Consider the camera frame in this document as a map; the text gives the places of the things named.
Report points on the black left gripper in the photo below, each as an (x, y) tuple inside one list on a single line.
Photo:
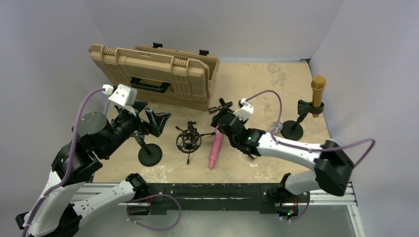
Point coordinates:
[(157, 119)]

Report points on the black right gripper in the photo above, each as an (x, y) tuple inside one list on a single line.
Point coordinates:
[(214, 123)]

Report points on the pink microphone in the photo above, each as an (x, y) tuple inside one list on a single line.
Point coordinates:
[(216, 146)]

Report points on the black round base stand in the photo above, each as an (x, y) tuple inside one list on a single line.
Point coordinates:
[(149, 154)]

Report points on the black tripod shock mount stand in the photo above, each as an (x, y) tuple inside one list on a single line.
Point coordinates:
[(189, 140)]

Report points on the silver mesh glitter microphone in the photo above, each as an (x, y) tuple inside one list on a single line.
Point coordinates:
[(276, 127)]

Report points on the black round gold-mic stand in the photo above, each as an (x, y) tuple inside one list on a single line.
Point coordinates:
[(292, 129)]

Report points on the gold microphone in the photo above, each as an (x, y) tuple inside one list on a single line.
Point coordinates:
[(318, 85)]

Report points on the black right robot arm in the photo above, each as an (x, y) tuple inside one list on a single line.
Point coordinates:
[(329, 167)]

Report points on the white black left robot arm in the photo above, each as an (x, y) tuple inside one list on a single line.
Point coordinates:
[(95, 138)]

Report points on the black T-shaped adapter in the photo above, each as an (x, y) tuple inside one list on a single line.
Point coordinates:
[(224, 104)]

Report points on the black cylindrical adapter piece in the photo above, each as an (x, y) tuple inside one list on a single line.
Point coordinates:
[(213, 110)]

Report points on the tan plastic hard case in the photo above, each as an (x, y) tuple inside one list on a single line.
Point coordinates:
[(192, 75)]

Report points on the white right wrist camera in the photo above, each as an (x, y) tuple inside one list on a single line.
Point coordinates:
[(245, 110)]

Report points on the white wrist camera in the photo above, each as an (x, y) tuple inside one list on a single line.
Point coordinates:
[(124, 97), (245, 110)]

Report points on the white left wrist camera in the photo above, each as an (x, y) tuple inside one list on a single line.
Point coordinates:
[(124, 97)]

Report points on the black case carry handle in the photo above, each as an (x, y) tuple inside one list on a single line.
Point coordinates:
[(138, 84)]

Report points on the black mounting rail base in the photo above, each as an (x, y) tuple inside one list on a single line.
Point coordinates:
[(265, 198)]

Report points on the aluminium frame rail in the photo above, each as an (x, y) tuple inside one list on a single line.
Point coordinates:
[(98, 193)]

